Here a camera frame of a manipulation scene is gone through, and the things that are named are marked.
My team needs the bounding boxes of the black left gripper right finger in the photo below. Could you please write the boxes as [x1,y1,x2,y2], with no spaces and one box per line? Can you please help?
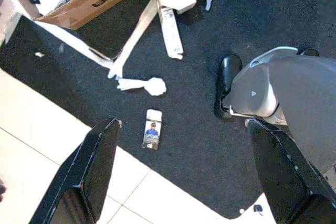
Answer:
[244,118,336,224]

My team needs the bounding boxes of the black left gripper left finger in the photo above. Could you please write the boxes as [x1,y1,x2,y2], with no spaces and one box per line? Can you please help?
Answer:
[28,117,123,224]

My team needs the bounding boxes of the small printed card package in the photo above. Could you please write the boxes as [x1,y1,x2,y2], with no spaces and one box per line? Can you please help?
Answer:
[142,108,163,151]

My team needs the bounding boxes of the crumpled white tissue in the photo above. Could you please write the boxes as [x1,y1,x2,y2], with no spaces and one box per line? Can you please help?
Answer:
[116,77,167,97]

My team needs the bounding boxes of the long white package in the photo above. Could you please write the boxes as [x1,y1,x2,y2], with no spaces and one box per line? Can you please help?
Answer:
[158,5,184,60]

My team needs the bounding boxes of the open cardboard box of clutter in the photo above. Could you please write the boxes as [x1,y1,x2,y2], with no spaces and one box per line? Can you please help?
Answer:
[0,0,161,30]

